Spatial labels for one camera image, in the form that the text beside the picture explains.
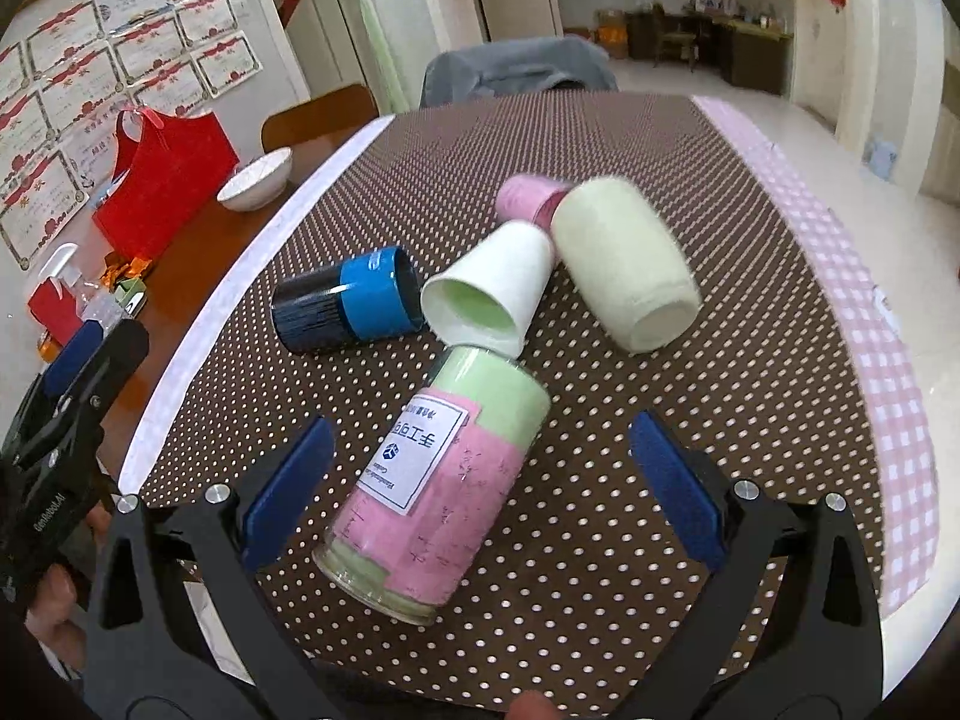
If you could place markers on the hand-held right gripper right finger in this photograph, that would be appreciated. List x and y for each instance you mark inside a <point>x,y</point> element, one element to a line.
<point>675,487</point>

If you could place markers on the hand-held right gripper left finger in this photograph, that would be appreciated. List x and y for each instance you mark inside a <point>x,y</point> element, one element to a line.
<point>289,491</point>

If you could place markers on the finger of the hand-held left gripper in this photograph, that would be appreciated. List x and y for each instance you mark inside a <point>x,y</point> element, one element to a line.
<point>120,356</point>
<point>71,367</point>

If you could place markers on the green pink labelled cup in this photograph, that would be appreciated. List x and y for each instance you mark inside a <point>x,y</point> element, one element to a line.
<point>442,480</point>

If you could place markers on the black and blue cup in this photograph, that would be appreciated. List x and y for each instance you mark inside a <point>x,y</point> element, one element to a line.
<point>345,304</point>

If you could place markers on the cream fuzzy cup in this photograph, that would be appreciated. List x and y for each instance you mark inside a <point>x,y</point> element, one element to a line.
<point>622,262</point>

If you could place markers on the white paper cup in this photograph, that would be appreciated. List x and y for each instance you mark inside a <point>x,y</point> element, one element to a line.
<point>495,285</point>

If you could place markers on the pink fuzzy cup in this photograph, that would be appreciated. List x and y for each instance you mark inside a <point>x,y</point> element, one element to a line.
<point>525,199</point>

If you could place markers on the person's left hand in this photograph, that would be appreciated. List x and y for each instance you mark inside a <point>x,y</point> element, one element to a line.
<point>56,600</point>

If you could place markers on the person's right hand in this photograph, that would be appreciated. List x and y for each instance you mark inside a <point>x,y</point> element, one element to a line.
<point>534,706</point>

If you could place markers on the red box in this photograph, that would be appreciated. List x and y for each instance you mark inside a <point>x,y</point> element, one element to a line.
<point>56,311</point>

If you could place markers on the clear spray bottle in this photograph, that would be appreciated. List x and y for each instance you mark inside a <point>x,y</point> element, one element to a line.
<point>82,292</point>

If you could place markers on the shiny candy wrappers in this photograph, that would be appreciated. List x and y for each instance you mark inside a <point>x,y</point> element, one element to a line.
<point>127,281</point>

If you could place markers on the brown polka-dot tablecloth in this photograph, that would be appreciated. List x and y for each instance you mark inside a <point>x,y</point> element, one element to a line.
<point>585,450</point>

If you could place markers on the red gift bag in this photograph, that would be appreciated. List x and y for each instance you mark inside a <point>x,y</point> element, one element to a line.
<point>169,187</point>

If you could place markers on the white bowl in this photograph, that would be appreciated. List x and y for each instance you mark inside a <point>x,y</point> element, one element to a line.
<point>255,180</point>

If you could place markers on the pink checked tablecloth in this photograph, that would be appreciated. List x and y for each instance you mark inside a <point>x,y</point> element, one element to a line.
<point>885,360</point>

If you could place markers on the wooden chair back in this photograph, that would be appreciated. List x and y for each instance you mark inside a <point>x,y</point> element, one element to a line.
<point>315,120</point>

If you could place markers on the dark wooden desk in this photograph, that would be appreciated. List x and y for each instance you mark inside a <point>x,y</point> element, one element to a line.
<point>754,52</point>

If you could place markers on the grey cloth on chair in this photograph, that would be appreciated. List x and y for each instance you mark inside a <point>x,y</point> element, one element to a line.
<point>517,67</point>

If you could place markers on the dark wooden chair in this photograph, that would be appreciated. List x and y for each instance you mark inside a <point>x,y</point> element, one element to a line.
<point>671,37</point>

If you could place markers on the wall of red-trimmed certificates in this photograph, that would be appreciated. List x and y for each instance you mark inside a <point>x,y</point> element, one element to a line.
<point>97,67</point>

